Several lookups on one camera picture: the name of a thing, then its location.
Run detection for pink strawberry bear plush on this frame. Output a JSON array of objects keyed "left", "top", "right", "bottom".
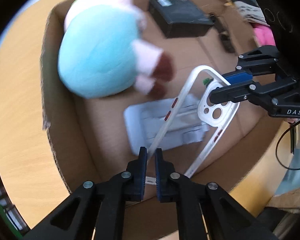
[{"left": 253, "top": 23, "right": 276, "bottom": 47}]

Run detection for black charger box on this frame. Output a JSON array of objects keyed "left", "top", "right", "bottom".
[{"left": 148, "top": 0, "right": 214, "bottom": 38}]

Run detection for black sunglasses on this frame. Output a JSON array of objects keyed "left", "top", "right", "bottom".
[{"left": 209, "top": 13, "right": 235, "bottom": 54}]

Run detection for white folding phone stand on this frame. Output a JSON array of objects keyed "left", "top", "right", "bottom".
[{"left": 123, "top": 97, "right": 211, "bottom": 156}]

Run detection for beige printed cloth bag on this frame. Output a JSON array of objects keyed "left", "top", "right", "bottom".
[{"left": 231, "top": 0, "right": 269, "bottom": 27}]

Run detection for pink pig plush toy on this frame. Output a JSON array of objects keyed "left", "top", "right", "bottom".
[{"left": 58, "top": 0, "right": 174, "bottom": 99}]

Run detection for cardboard box tray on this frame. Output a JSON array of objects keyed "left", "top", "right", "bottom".
[{"left": 40, "top": 0, "right": 281, "bottom": 194}]

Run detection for clear white phone case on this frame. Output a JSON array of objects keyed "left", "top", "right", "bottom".
[{"left": 143, "top": 64, "right": 239, "bottom": 178}]

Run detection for person's right hand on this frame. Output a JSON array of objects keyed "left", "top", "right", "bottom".
[{"left": 285, "top": 118, "right": 300, "bottom": 124}]

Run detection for black cable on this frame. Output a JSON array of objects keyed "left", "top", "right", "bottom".
[{"left": 276, "top": 119, "right": 300, "bottom": 171}]

